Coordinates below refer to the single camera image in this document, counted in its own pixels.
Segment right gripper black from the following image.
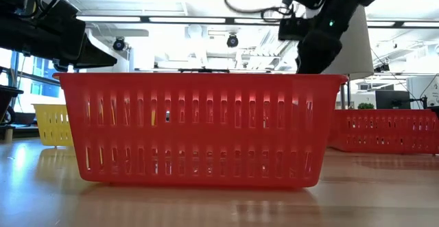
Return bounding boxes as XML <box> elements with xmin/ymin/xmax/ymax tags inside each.
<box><xmin>295</xmin><ymin>29</ymin><xmax>344</xmax><ymax>75</ymax></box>

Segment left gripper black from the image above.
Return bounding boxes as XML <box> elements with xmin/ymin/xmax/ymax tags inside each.
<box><xmin>0</xmin><ymin>0</ymin><xmax>118</xmax><ymax>73</ymax></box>

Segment yellow slotted plastic basket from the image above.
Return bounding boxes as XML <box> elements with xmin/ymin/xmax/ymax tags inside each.
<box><xmin>32</xmin><ymin>103</ymin><xmax>75</xmax><ymax>148</ymax></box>

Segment red slotted plastic basket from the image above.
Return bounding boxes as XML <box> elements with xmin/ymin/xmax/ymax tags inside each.
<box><xmin>327</xmin><ymin>109</ymin><xmax>439</xmax><ymax>155</ymax></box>
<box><xmin>53</xmin><ymin>72</ymin><xmax>349</xmax><ymax>189</ymax></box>

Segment white shade wooden base lamp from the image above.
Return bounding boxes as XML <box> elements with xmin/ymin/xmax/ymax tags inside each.
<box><xmin>322</xmin><ymin>5</ymin><xmax>375</xmax><ymax>110</ymax></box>

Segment black computer monitor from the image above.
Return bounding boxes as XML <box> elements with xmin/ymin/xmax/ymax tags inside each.
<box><xmin>375</xmin><ymin>89</ymin><xmax>412</xmax><ymax>110</ymax></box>

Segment black background table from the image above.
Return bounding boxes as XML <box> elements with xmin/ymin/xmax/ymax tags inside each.
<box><xmin>178</xmin><ymin>68</ymin><xmax>230</xmax><ymax>74</ymax></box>

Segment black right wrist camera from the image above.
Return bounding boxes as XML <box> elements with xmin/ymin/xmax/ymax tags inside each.
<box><xmin>277</xmin><ymin>16</ymin><xmax>311</xmax><ymax>43</ymax></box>

